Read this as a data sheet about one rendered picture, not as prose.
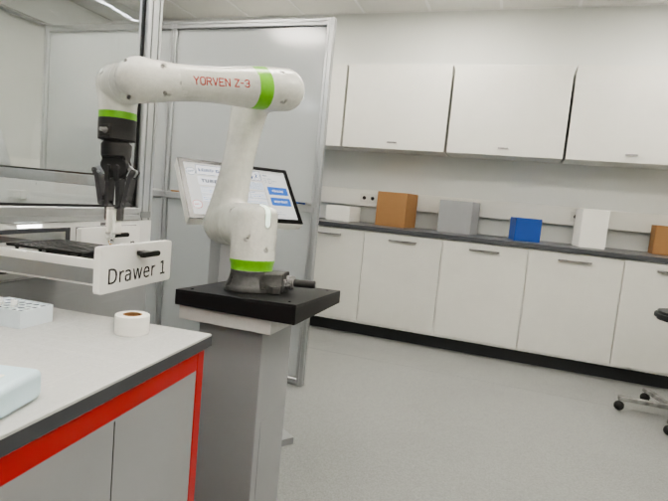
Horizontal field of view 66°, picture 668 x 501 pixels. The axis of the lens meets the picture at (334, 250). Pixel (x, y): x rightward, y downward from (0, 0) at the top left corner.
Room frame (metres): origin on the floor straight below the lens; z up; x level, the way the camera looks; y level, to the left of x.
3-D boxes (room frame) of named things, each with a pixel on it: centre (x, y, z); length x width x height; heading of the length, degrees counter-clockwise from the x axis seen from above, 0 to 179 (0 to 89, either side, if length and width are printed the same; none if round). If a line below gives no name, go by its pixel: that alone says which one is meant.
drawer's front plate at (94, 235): (1.66, 0.73, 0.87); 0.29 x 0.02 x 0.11; 166
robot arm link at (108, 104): (1.34, 0.58, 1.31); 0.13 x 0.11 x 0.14; 43
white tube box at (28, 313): (1.08, 0.67, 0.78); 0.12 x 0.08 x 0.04; 74
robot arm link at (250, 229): (1.49, 0.24, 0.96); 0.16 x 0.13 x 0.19; 43
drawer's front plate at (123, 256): (1.28, 0.49, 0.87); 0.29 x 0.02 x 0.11; 166
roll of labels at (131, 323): (1.07, 0.42, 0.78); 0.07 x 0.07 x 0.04
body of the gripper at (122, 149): (1.34, 0.59, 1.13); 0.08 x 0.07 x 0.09; 76
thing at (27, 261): (1.33, 0.70, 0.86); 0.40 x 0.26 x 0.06; 76
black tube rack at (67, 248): (1.33, 0.69, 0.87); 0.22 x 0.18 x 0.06; 76
